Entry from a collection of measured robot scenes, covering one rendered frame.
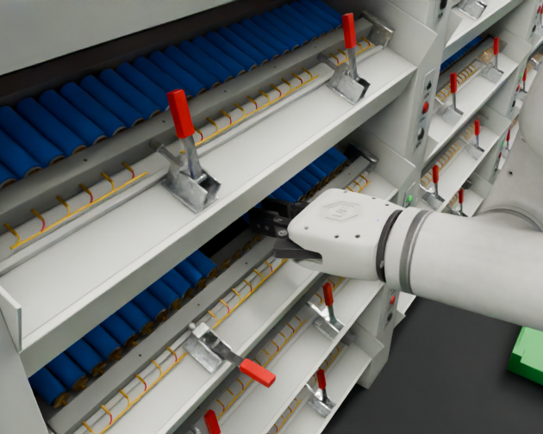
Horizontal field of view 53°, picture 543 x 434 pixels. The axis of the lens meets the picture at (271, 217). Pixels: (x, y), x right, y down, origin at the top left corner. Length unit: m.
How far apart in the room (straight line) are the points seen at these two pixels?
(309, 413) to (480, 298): 0.55
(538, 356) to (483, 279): 0.83
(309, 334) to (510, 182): 0.41
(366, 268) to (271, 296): 0.15
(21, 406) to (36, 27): 0.22
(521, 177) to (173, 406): 0.39
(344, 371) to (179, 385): 0.55
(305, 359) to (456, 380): 0.49
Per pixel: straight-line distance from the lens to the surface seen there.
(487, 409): 1.21
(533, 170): 0.56
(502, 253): 0.50
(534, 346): 1.33
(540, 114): 0.44
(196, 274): 0.60
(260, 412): 0.77
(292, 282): 0.66
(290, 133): 0.55
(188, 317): 0.56
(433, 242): 0.51
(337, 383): 1.05
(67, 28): 0.32
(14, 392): 0.38
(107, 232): 0.41
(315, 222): 0.56
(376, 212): 0.57
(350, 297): 0.92
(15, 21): 0.30
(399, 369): 1.23
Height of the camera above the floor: 0.92
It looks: 35 degrees down
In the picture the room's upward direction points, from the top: straight up
